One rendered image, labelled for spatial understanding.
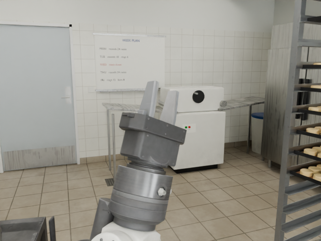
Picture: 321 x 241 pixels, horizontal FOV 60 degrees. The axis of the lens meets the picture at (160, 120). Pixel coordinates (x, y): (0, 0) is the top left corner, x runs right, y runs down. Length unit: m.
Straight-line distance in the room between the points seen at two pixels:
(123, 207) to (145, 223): 0.04
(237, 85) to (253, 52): 0.67
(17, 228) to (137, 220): 0.45
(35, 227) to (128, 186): 0.42
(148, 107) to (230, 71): 4.76
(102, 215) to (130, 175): 0.09
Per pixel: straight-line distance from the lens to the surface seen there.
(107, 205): 0.46
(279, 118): 4.13
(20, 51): 4.37
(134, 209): 0.41
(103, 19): 4.41
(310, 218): 1.62
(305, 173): 1.34
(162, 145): 0.43
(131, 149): 0.41
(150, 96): 0.43
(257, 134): 5.10
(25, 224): 0.81
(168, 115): 0.46
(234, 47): 5.21
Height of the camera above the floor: 1.50
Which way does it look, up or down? 11 degrees down
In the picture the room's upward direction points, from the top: straight up
